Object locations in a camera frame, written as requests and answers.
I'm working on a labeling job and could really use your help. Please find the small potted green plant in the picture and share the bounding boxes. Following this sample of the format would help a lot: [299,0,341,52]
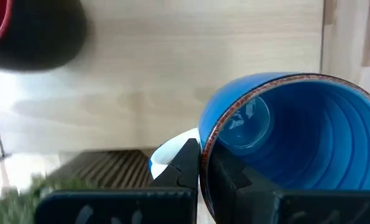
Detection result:
[0,148,156,224]

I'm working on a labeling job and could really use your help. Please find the dark mug red inside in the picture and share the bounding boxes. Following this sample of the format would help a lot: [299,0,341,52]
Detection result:
[0,0,88,72]

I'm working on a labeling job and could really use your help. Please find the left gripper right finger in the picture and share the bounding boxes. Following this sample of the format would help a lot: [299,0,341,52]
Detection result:
[208,145,370,224]

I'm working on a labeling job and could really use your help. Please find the blue mug white handle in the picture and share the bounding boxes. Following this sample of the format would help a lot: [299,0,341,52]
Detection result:
[147,72,370,224]

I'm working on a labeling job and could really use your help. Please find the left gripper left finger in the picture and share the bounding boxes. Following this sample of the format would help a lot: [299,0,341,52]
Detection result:
[34,138,201,224]

